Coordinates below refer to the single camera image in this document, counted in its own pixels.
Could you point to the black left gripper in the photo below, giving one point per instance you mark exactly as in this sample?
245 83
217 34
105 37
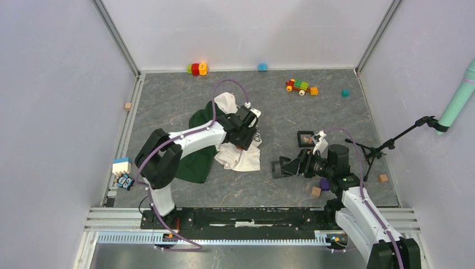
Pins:
245 143

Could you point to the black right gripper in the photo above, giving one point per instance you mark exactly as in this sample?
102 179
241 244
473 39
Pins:
302 166

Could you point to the black square frame tray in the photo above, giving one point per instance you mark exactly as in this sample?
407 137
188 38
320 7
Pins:
301 133
277 171

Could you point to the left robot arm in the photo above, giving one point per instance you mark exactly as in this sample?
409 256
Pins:
159 158

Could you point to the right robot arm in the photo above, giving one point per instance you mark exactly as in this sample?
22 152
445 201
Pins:
380 245

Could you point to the purple cube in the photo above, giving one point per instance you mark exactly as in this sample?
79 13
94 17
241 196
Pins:
324 184

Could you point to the blue round toy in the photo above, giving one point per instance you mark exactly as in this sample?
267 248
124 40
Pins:
262 67

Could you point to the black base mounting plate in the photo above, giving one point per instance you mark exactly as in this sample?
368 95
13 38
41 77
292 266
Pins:
248 223

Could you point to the red green orange toy stack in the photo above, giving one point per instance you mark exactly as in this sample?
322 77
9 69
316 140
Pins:
197 69

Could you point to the colourful toy block train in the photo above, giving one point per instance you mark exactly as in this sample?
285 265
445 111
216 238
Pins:
301 87

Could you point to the black tripod stand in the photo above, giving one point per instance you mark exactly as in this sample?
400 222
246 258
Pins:
373 153

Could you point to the wooden cube near tripod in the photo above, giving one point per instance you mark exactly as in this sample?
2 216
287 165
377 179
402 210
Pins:
382 178

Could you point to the teal cube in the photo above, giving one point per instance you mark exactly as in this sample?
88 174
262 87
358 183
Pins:
345 93

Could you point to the blue and white block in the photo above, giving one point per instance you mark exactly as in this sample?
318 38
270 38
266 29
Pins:
121 166

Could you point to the blue owl toy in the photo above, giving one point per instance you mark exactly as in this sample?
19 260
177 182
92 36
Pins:
125 181

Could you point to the teal padded pole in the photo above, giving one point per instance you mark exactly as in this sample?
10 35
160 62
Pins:
458 100

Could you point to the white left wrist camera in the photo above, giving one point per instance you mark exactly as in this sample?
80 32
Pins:
257 112

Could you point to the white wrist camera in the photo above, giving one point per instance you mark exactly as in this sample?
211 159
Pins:
320 142
257 112

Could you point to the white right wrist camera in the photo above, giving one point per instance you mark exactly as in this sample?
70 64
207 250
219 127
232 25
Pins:
320 142

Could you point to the small wooden cube on rail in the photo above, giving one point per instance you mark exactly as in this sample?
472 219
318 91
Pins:
127 106

